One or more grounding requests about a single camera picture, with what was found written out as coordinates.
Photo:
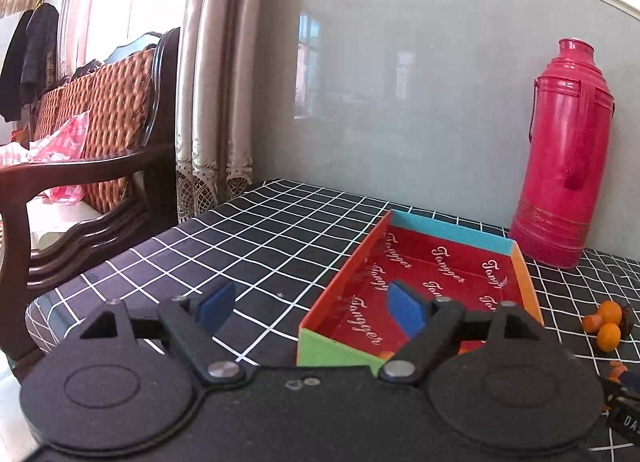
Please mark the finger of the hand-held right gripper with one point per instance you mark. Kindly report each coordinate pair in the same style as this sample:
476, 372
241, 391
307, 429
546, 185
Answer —
620, 389

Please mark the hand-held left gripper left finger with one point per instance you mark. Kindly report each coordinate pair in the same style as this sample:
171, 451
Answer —
215, 303

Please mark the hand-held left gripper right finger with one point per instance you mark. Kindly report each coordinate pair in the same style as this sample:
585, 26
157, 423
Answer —
405, 307

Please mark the colourful cardboard box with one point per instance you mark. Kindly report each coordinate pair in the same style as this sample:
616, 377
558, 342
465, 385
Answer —
440, 262

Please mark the dark brown fruit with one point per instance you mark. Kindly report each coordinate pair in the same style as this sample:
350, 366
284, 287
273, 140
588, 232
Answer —
628, 320

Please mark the brownish orange fruit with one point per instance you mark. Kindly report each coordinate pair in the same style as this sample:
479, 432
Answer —
592, 323

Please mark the large orange mandarin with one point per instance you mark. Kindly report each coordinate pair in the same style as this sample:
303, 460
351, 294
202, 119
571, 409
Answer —
610, 313

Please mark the black white checked tablecloth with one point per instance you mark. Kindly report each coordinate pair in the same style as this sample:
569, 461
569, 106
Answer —
240, 242

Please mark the white seat cushion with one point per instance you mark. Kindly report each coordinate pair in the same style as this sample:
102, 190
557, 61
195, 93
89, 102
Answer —
60, 222

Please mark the red thermos flask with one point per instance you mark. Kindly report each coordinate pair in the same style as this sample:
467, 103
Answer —
562, 162

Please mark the dark wooden woven sofa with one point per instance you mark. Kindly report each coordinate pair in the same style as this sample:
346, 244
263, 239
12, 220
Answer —
115, 102

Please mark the beige patterned curtain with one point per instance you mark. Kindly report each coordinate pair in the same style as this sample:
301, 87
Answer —
220, 67

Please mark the black hanging coat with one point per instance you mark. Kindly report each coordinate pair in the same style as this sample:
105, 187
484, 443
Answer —
30, 57

